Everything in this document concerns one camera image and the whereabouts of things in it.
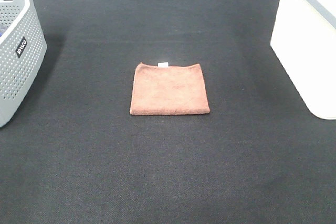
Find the white plastic bin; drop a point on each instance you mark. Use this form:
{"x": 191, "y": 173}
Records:
{"x": 303, "y": 39}

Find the folded orange-brown towel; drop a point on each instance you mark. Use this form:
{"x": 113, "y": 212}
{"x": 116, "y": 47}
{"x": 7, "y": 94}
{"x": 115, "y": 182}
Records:
{"x": 172, "y": 90}

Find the black table mat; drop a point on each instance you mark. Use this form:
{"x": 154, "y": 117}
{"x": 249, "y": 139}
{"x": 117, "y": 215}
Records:
{"x": 72, "y": 152}

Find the grey perforated laundry basket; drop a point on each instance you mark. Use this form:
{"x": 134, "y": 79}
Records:
{"x": 23, "y": 48}

